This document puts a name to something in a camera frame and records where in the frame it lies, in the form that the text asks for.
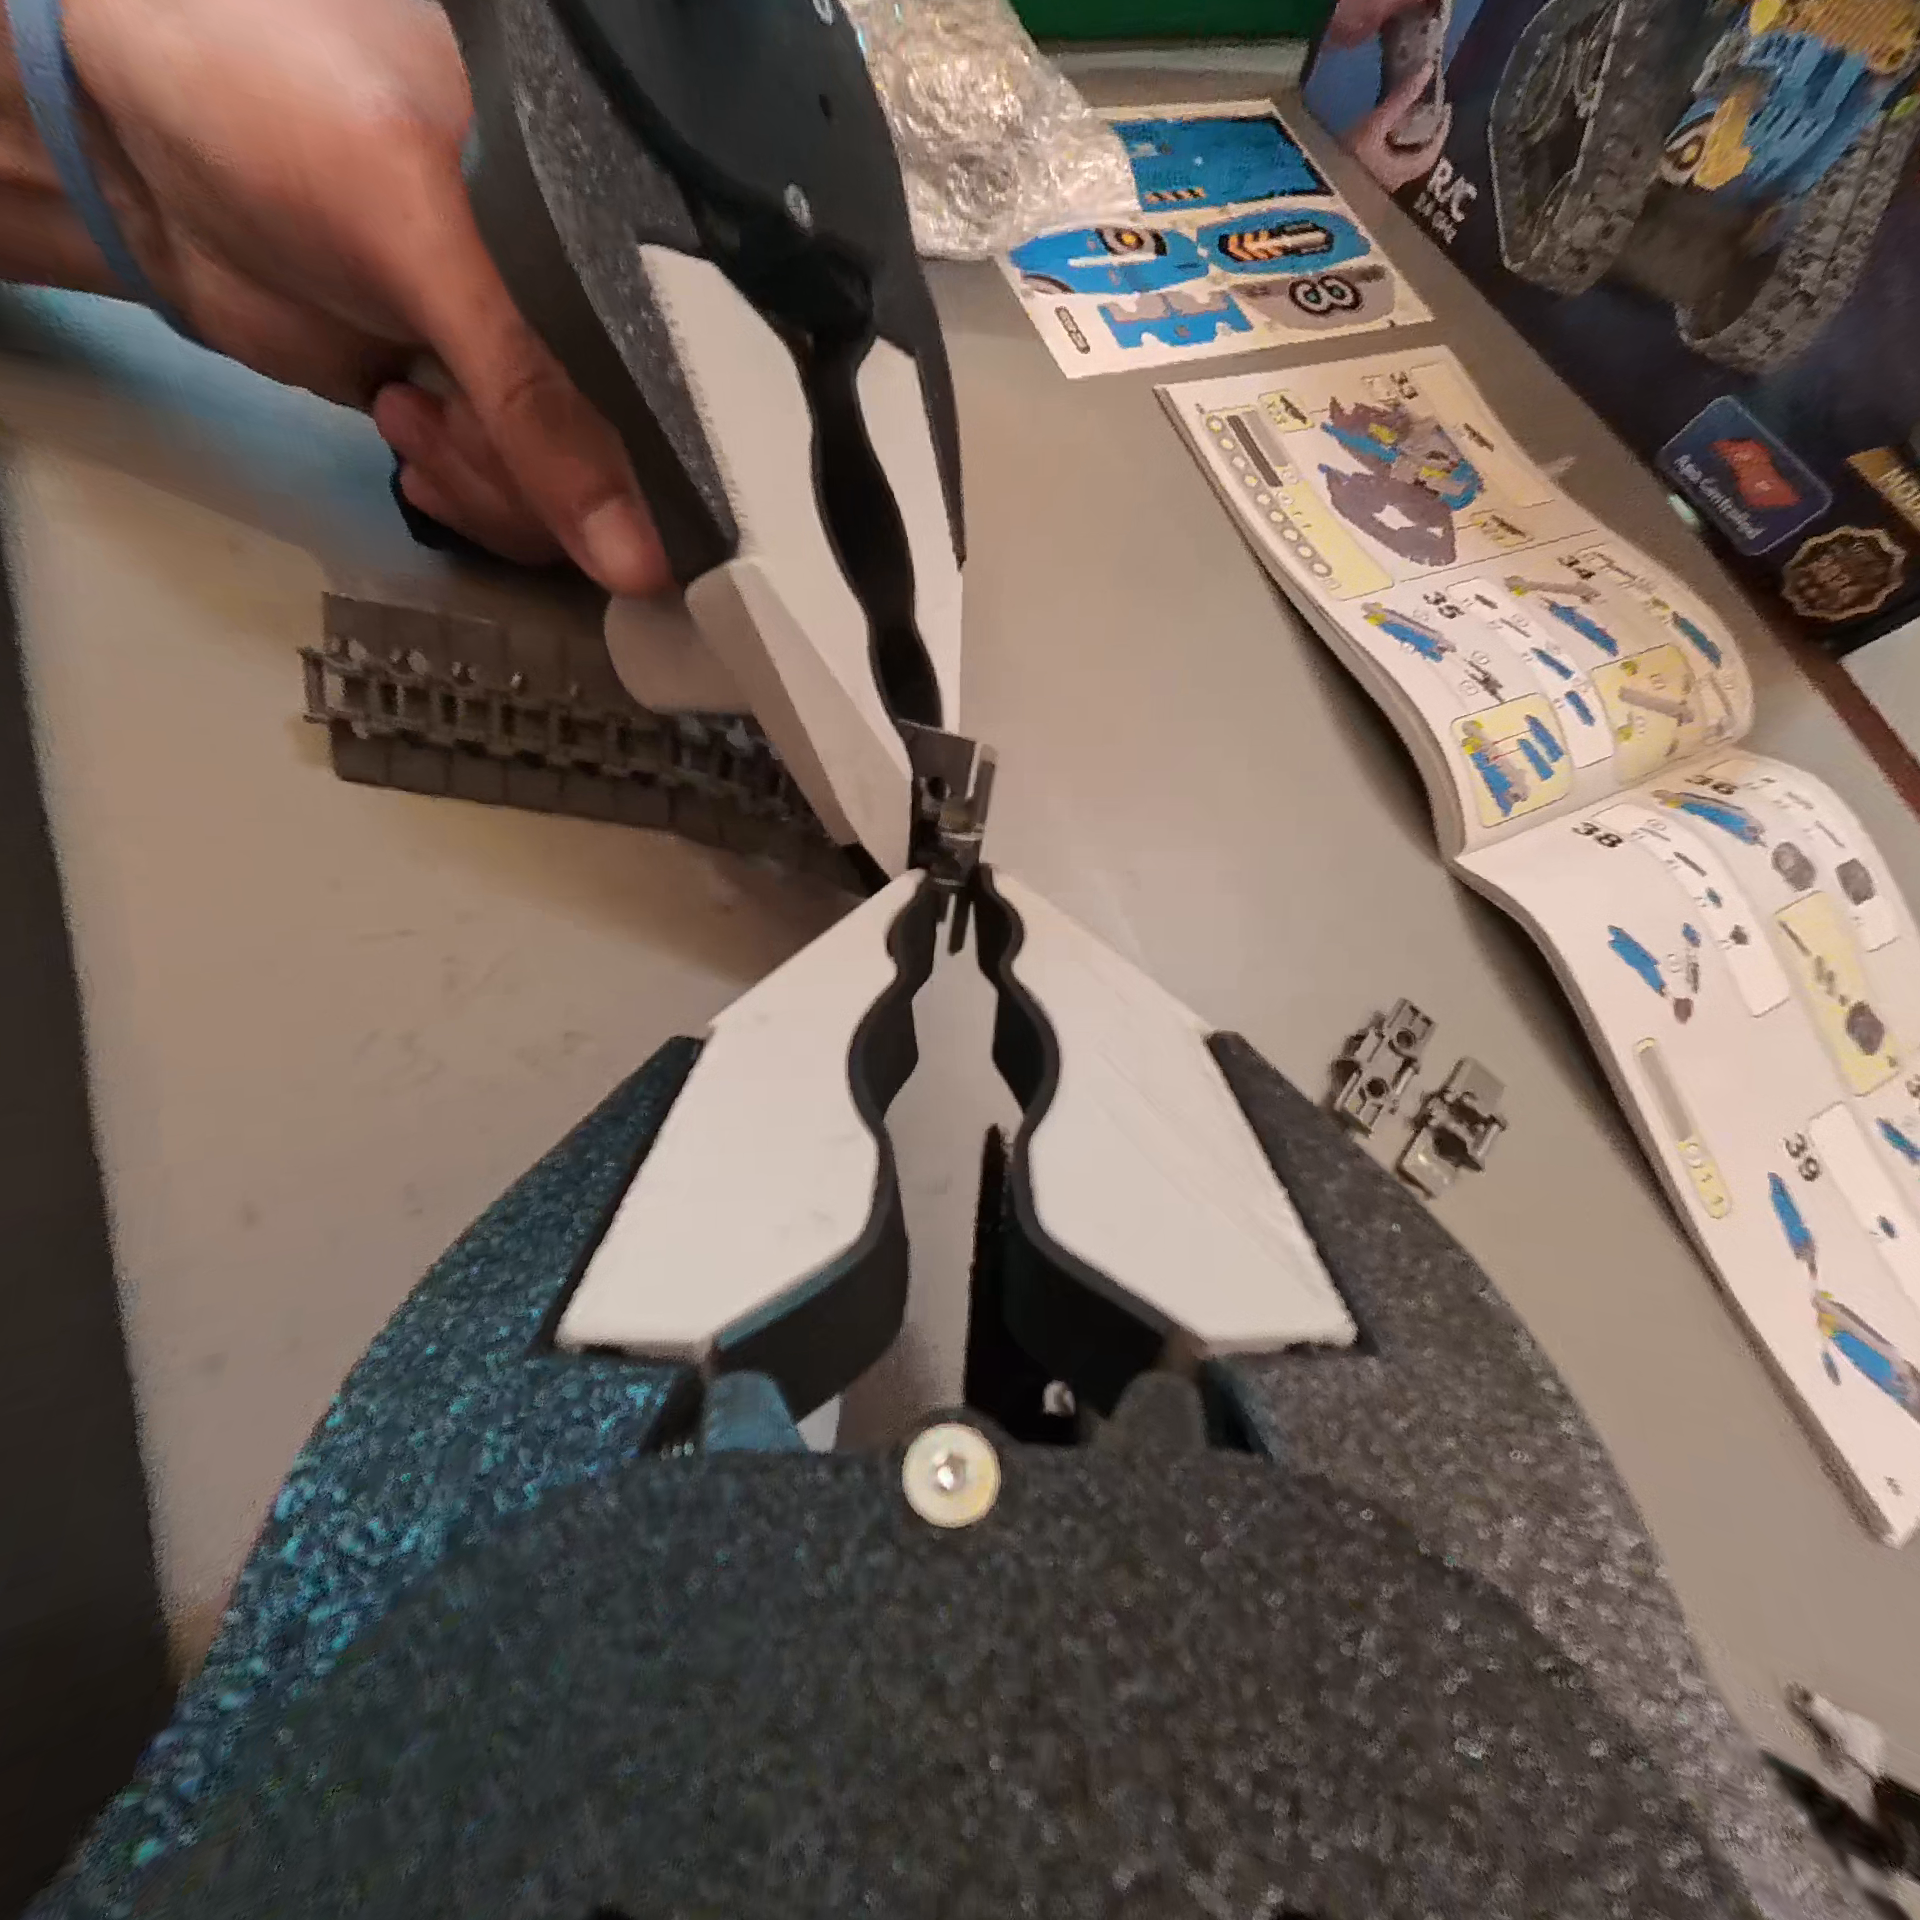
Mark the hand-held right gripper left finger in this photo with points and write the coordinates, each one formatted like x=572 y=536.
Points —
x=737 y=1186

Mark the grey desk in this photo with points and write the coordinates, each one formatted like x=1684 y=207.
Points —
x=1198 y=675

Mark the pile of grey track links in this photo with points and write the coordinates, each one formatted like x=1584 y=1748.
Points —
x=1379 y=1058

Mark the clear plastic bag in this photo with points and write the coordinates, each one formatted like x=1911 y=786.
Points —
x=974 y=119

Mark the blue sticker sheet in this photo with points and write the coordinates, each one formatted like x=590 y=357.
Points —
x=1198 y=163

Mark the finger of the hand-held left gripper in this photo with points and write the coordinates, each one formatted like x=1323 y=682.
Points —
x=796 y=661
x=922 y=493

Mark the blue wristband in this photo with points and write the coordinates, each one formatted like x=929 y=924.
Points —
x=75 y=163

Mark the person's left hand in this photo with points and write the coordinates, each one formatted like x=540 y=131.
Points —
x=332 y=195

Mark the instruction booklet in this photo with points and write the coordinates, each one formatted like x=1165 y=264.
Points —
x=1574 y=719

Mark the single grey track link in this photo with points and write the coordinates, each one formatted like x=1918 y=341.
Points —
x=953 y=789

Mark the blue toy box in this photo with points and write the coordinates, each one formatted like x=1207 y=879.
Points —
x=1650 y=151

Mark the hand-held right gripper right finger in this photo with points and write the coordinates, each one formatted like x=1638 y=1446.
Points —
x=1187 y=1186

